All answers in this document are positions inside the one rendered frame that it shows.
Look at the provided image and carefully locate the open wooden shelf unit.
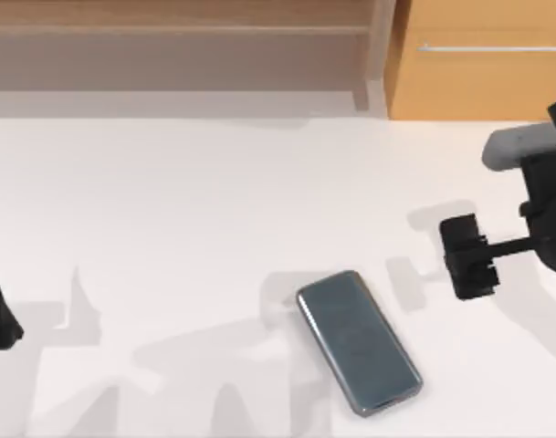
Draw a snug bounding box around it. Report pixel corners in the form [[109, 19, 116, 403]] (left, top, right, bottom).
[[0, 0, 397, 114]]

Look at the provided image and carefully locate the wooden drawer front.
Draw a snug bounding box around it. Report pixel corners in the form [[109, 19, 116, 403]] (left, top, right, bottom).
[[393, 28, 556, 121]]

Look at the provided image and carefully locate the wooden cupboard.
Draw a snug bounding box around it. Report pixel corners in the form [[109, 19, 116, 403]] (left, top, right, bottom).
[[383, 0, 556, 122]]

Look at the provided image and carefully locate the long metal handle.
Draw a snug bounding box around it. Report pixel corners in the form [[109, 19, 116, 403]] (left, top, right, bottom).
[[417, 43, 556, 53]]

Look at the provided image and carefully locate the grey smartphone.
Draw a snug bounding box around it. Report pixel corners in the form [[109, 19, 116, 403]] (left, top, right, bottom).
[[295, 269, 425, 419]]

